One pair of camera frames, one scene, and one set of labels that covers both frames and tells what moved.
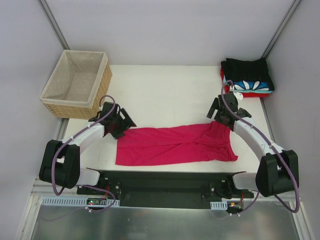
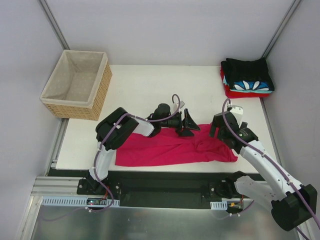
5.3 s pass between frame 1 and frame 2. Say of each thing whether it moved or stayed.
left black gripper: moved
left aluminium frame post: stayed
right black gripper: moved
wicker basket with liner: stayed
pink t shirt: stayed
